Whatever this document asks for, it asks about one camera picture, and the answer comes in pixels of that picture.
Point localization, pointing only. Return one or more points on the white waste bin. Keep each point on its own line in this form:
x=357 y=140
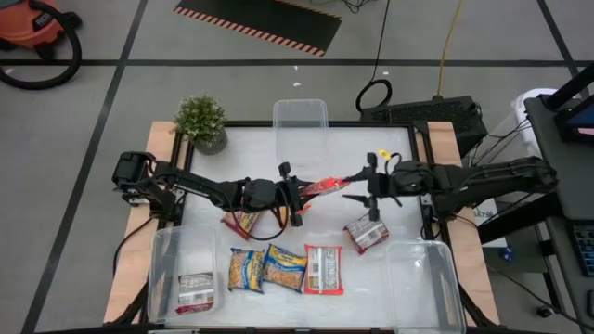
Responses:
x=522 y=111

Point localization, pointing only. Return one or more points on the roast beef ramen packet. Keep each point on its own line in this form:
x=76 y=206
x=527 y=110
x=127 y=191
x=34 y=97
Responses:
x=243 y=225
x=196 y=290
x=366 y=234

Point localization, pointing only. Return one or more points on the orange shop vacuum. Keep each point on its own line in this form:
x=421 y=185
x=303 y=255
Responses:
x=28 y=25

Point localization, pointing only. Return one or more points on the green plant in ribbed pot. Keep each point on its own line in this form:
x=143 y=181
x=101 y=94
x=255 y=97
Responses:
x=200 y=118

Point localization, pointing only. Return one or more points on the grey equipment cart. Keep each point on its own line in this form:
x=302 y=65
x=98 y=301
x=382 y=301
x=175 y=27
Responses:
x=571 y=185

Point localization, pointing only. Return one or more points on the orange vacuum cleaner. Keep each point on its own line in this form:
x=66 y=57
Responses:
x=78 y=53

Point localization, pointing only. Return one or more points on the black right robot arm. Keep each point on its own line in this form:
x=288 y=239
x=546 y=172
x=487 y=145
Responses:
x=487 y=178

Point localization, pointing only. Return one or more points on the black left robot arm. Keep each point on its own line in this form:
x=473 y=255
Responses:
x=199 y=185

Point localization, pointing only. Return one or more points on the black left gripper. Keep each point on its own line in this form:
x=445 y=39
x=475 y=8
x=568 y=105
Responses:
x=260 y=195

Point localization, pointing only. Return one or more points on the clear plastic bin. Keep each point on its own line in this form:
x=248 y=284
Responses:
x=300 y=116
x=162 y=278
x=417 y=301

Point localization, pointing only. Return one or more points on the blue soy sauce ramen packet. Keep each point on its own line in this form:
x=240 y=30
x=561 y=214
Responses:
x=246 y=271
x=284 y=273

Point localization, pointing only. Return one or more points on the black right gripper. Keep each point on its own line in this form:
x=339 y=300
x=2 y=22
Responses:
x=408 y=178

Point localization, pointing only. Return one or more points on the black computer case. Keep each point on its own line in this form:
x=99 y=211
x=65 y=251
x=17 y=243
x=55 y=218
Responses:
x=431 y=113

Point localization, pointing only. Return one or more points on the black hazard-striped floor mat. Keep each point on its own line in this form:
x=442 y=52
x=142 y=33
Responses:
x=260 y=18

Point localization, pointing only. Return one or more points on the black table frame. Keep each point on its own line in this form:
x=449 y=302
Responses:
x=371 y=124

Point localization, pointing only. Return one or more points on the orange-red ramen packet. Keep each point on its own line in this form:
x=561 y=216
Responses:
x=323 y=271
x=327 y=186

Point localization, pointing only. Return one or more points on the cart monitor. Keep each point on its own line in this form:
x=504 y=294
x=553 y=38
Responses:
x=580 y=125

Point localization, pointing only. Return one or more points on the black keyboard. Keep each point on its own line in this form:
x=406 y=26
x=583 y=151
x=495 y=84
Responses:
x=585 y=250

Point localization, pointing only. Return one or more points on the wooden table side board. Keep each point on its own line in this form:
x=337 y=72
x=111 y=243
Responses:
x=134 y=260
x=480 y=278

